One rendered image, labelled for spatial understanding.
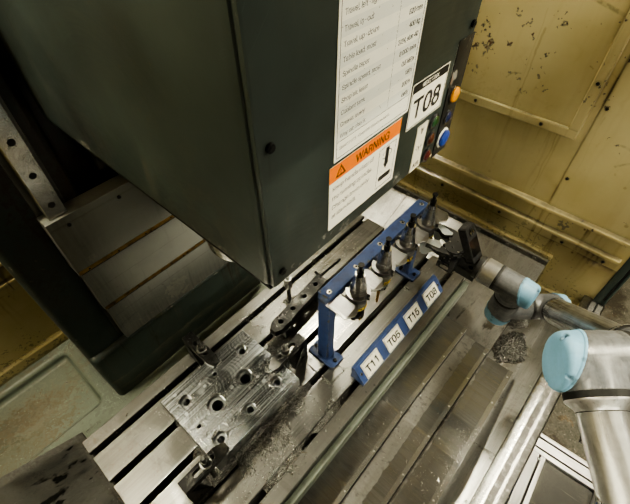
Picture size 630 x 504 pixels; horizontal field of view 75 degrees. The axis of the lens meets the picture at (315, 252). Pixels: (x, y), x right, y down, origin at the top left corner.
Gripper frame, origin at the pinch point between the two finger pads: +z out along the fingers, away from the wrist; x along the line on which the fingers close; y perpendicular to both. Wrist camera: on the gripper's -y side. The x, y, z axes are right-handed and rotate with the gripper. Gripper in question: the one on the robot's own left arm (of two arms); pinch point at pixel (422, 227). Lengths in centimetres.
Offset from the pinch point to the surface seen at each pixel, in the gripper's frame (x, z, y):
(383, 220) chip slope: 32, 30, 41
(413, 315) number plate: -10.9, -9.9, 25.1
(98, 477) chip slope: -106, 37, 56
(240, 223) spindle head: -66, -3, -53
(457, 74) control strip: -24, -7, -58
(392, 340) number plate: -22.8, -9.9, 25.1
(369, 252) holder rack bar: -20.9, 4.5, -3.5
